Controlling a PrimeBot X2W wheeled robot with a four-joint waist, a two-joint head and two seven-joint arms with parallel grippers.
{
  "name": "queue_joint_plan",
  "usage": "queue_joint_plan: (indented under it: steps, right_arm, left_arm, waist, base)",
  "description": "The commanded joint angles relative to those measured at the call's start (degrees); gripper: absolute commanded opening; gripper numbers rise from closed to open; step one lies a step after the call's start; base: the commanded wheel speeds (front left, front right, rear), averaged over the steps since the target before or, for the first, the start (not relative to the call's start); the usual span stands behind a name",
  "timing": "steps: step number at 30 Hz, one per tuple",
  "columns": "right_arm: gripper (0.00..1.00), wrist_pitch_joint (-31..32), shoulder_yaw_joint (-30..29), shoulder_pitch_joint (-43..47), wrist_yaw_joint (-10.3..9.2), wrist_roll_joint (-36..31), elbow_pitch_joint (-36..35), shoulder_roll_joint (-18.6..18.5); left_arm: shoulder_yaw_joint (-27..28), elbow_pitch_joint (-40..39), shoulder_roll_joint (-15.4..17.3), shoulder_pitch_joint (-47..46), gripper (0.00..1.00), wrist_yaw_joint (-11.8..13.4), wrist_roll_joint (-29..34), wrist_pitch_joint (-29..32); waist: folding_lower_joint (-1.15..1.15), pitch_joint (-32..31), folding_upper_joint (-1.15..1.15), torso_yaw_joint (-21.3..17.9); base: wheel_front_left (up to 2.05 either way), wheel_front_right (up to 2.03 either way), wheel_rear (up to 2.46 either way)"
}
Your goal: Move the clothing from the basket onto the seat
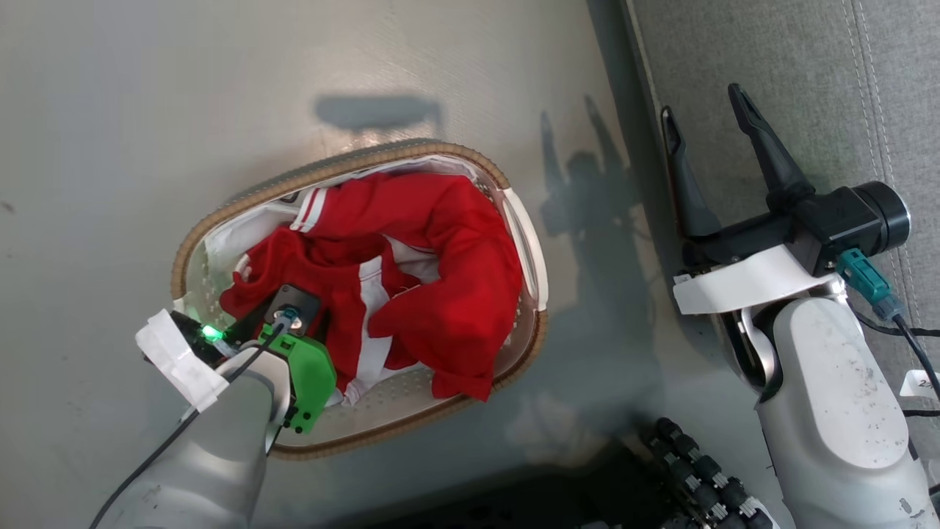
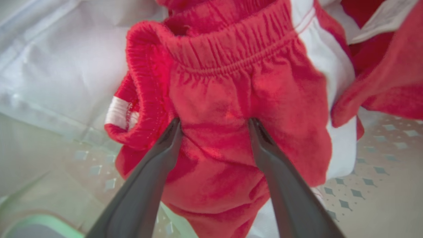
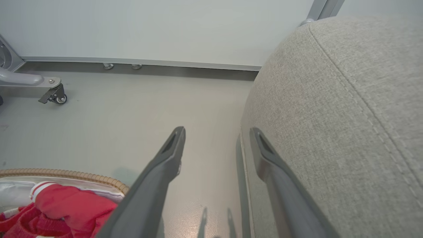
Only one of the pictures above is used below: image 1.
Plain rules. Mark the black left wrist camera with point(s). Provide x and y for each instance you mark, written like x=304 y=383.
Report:
x=295 y=300

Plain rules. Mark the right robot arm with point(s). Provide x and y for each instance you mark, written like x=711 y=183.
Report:
x=830 y=411

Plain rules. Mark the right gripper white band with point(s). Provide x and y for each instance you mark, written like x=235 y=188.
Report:
x=742 y=283

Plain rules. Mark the white cloth liner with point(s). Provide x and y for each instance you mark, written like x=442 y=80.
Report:
x=233 y=236

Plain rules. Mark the white tape wrap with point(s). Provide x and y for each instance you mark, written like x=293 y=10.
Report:
x=180 y=360

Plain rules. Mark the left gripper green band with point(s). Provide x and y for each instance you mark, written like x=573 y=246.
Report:
x=312 y=375

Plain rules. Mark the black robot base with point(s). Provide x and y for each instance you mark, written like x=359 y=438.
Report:
x=514 y=507

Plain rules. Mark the white basket with woven rim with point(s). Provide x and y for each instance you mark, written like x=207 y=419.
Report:
x=526 y=250

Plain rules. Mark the grey fabric sofa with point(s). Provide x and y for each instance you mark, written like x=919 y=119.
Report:
x=808 y=73

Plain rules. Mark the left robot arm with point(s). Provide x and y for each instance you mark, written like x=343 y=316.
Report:
x=213 y=463

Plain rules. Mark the red garment with white stripes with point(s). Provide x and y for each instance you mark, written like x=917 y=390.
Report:
x=455 y=294

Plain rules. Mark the white paper label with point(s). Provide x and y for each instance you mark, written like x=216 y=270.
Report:
x=918 y=383

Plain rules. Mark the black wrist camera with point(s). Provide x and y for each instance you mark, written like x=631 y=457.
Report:
x=852 y=217
x=295 y=300

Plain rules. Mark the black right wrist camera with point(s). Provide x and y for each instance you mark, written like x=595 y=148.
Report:
x=852 y=217

